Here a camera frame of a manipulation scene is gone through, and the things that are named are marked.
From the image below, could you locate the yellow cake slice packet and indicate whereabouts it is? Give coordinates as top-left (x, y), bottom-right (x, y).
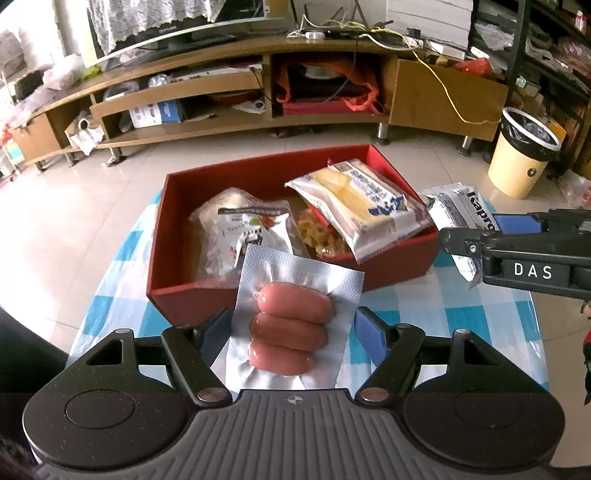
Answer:
top-left (285, 158), bottom-right (432, 264)

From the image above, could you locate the wooden TV stand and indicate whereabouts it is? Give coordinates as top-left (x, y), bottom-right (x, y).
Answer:
top-left (9, 34), bottom-right (509, 169)

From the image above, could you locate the flat screen television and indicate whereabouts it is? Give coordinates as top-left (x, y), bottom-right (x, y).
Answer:
top-left (83, 0), bottom-right (296, 65)

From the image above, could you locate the dark armchair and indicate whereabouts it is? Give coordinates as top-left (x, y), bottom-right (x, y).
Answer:
top-left (0, 307), bottom-right (70, 393)

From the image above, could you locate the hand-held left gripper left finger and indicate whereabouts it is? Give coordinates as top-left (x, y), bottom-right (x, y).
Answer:
top-left (88, 307), bottom-right (233, 408)

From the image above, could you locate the white lace cloth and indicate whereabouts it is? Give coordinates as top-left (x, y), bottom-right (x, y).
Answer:
top-left (88, 0), bottom-right (227, 54)

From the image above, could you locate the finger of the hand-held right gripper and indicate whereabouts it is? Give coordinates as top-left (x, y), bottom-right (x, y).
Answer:
top-left (438, 227), bottom-right (485, 271)
top-left (489, 209), bottom-right (591, 234)

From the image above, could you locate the vacuum-packed sausages packet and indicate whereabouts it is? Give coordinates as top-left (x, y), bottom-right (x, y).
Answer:
top-left (225, 244), bottom-right (365, 393)

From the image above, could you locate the grey-white snack packet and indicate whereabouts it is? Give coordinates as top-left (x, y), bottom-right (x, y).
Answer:
top-left (418, 183), bottom-right (499, 289)

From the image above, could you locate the yellow trash bin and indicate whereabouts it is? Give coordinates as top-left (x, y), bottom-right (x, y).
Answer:
top-left (488, 107), bottom-right (564, 199)

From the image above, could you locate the white and blue carton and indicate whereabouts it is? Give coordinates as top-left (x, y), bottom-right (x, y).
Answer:
top-left (129, 102), bottom-right (185, 129)

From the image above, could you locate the white plastic bag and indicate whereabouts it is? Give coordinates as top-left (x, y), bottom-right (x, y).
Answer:
top-left (44, 53), bottom-right (86, 90)

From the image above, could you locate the stack of white boxes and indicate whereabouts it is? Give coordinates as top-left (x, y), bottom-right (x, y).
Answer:
top-left (385, 0), bottom-right (474, 51)

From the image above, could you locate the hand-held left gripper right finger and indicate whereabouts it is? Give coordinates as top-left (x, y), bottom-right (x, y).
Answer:
top-left (355, 305), bottom-right (502, 408)

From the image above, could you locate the round pastry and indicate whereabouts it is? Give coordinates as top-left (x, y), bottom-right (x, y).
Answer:
top-left (189, 188), bottom-right (259, 282)

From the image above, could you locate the yellow cable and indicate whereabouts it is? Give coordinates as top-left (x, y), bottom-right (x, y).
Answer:
top-left (360, 30), bottom-right (504, 125)

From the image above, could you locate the red cardboard box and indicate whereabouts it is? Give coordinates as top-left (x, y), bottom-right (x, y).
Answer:
top-left (147, 143), bottom-right (439, 326)

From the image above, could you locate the silver packet with red picture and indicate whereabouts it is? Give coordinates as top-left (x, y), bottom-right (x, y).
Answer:
top-left (217, 202), bottom-right (305, 278)

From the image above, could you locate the waffle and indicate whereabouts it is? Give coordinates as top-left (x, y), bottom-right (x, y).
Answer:
top-left (295, 208), bottom-right (354, 259)

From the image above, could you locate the black metal shelf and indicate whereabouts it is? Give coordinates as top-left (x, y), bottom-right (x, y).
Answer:
top-left (471, 0), bottom-right (591, 181)

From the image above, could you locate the blue checked tablecloth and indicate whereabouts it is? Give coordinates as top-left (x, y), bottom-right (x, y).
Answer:
top-left (69, 187), bottom-right (536, 393)

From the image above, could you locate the orange bag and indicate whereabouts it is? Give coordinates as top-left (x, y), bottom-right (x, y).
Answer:
top-left (272, 60), bottom-right (386, 116)

